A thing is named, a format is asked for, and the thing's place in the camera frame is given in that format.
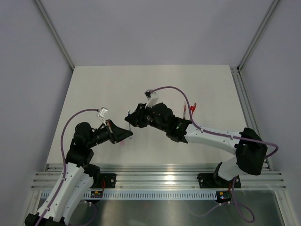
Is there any white slotted cable duct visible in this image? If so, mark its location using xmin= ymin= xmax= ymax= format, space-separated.
xmin=41 ymin=190 xmax=231 ymax=200

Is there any aluminium front rail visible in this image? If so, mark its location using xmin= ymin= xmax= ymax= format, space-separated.
xmin=30 ymin=163 xmax=287 ymax=191

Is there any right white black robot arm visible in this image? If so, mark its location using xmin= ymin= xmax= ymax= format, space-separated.
xmin=125 ymin=103 xmax=267 ymax=186

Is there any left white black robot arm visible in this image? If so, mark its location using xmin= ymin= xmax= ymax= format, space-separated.
xmin=24 ymin=120 xmax=133 ymax=226

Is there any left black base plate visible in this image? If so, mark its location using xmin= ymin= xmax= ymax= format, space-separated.
xmin=90 ymin=173 xmax=117 ymax=189

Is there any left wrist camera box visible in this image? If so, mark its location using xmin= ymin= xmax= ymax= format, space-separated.
xmin=97 ymin=107 xmax=108 ymax=125

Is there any right aluminium side rail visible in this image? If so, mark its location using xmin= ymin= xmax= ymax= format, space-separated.
xmin=230 ymin=66 xmax=273 ymax=171

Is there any clear red-tipped pen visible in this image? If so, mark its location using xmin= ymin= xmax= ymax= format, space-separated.
xmin=186 ymin=105 xmax=190 ymax=119

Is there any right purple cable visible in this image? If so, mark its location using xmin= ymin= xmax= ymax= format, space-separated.
xmin=148 ymin=85 xmax=280 ymax=223

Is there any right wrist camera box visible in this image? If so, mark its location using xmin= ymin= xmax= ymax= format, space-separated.
xmin=145 ymin=89 xmax=158 ymax=108

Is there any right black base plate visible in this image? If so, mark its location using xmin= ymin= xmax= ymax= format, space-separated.
xmin=197 ymin=162 xmax=233 ymax=189

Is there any blue ballpoint pen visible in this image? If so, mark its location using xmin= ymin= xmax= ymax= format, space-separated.
xmin=127 ymin=108 xmax=132 ymax=140

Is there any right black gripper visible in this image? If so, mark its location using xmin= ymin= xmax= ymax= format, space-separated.
xmin=126 ymin=103 xmax=168 ymax=133

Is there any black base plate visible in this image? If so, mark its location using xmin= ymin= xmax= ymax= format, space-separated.
xmin=90 ymin=173 xmax=117 ymax=189
xmin=197 ymin=162 xmax=233 ymax=189

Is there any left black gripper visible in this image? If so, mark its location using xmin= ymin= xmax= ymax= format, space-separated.
xmin=87 ymin=119 xmax=133 ymax=148

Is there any left aluminium frame post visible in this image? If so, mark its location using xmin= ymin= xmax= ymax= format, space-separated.
xmin=33 ymin=0 xmax=75 ymax=71

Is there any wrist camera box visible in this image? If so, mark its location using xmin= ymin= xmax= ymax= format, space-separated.
xmin=97 ymin=107 xmax=108 ymax=125
xmin=145 ymin=89 xmax=158 ymax=108

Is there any red gel pen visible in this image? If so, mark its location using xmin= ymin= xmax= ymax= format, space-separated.
xmin=182 ymin=104 xmax=187 ymax=119

